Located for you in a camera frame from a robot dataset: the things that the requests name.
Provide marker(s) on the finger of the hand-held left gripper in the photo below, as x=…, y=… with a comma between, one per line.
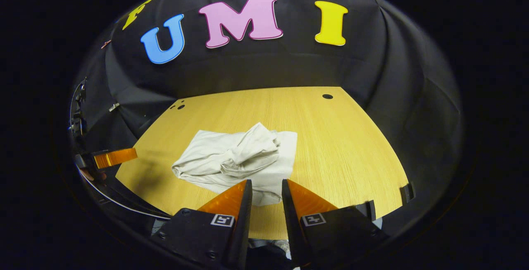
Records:
x=115, y=157

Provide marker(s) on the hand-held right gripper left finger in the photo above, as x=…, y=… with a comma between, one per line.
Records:
x=246, y=220

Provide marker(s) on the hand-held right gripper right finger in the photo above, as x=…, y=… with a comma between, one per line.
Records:
x=289, y=220

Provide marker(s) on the white jeans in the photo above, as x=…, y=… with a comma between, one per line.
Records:
x=231, y=154

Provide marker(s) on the small white clip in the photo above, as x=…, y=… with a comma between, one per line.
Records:
x=114, y=107

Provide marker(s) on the dark metal stand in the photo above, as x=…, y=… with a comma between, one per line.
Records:
x=78, y=117

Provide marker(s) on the black table edge clamp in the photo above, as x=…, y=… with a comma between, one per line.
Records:
x=407, y=193

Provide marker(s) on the black backdrop cloth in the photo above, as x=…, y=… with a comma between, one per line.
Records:
x=268, y=67

